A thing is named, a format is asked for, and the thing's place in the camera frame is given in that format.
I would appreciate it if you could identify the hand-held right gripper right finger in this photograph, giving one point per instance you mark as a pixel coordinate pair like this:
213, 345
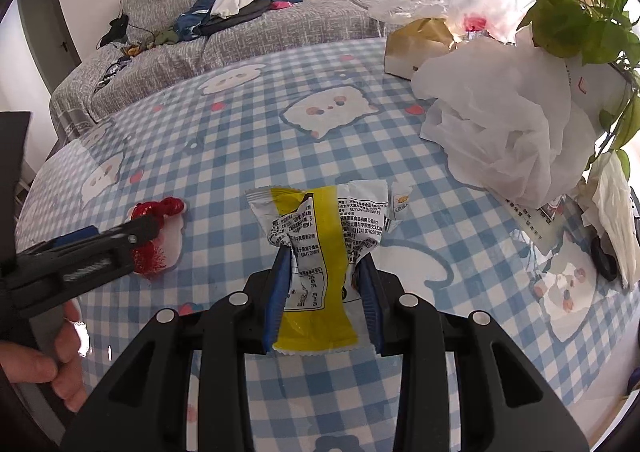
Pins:
370, 302

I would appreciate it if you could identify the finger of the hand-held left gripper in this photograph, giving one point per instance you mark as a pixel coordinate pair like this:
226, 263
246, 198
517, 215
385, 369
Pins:
115, 234
12, 157

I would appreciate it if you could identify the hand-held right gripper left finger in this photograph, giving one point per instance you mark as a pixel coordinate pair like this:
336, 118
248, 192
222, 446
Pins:
276, 302

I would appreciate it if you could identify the red plastic wrapper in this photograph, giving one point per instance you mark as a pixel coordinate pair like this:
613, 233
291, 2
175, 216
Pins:
150, 259

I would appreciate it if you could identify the yellow snack wrapper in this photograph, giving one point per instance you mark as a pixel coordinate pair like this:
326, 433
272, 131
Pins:
320, 232

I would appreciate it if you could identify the person's left hand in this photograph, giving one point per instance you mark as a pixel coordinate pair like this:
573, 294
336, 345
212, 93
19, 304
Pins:
30, 362

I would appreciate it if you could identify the small white sachet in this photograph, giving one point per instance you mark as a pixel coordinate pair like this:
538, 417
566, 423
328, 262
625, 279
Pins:
401, 202

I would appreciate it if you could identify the grey door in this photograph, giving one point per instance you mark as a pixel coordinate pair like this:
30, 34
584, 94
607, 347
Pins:
50, 32

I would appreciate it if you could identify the patterned dark cloth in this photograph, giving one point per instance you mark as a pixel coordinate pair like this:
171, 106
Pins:
112, 72

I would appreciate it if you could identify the white printed packet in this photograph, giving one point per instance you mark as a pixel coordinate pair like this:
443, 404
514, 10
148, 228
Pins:
540, 224

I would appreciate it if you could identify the olive garment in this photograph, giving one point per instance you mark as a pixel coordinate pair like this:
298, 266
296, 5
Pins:
165, 37

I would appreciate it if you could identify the white plastic bag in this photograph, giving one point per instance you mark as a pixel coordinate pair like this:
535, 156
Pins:
500, 122

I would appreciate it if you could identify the grey sofa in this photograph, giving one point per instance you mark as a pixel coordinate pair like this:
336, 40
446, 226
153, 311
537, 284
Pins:
240, 49

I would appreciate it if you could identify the blue jacket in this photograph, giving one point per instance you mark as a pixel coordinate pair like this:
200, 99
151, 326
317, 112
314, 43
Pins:
192, 17

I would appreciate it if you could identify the black remote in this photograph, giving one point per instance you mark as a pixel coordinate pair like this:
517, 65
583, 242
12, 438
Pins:
602, 259

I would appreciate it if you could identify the black garment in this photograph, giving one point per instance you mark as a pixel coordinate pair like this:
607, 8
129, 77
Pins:
240, 17

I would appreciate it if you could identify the brown paper box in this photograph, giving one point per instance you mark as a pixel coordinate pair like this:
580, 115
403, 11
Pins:
415, 47

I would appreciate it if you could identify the stack of white tissues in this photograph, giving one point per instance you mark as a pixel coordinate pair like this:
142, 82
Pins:
615, 212

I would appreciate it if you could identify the pink cloth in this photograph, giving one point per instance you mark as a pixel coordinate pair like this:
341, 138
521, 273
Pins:
281, 5

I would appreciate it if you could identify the white plant pot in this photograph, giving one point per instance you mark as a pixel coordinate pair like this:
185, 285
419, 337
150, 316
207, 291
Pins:
590, 82

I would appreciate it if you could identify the green potted plant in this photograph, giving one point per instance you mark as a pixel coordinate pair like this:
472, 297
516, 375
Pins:
565, 22

